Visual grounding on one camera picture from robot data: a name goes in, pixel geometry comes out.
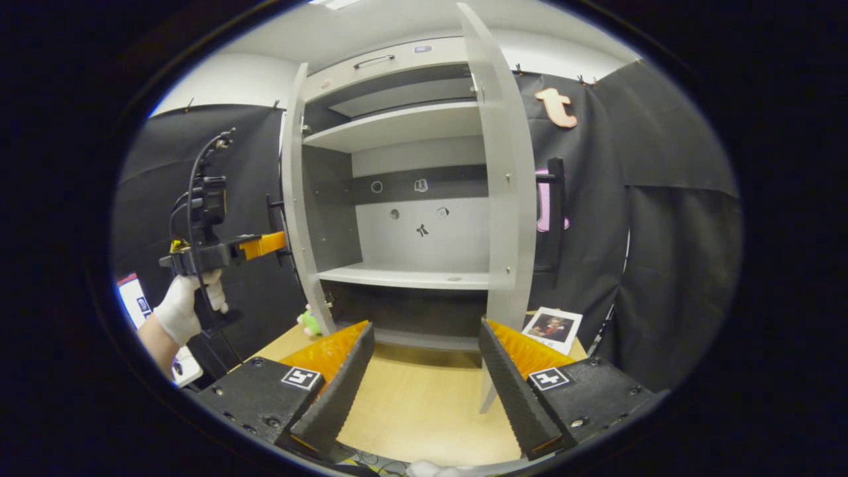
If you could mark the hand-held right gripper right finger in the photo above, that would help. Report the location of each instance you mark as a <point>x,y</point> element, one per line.
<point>513,397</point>

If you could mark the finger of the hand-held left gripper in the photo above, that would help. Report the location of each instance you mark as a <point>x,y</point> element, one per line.
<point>262,245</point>

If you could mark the white printed box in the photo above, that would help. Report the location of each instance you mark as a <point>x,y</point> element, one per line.
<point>134,301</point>

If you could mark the beige shoe cabinet door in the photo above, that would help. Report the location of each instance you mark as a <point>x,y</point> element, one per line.
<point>295,199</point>
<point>507,199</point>

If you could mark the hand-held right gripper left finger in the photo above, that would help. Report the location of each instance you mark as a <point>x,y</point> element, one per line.
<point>344,391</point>

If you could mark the black backdrop cloth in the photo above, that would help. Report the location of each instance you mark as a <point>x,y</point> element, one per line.
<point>676,265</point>

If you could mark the white portrait photo card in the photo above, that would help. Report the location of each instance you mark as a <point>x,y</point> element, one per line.
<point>553,329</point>

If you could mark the grey cabinet shelf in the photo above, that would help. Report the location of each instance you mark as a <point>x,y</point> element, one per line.
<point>397,126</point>
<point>397,275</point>

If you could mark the beige double-door shoe cabinet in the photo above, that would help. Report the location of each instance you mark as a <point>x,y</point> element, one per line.
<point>397,245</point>

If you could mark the rectangular ceiling light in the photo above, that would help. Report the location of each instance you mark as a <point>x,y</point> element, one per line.
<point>334,3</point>

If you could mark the pink green plush toy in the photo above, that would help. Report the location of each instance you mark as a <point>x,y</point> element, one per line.
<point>310,323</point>

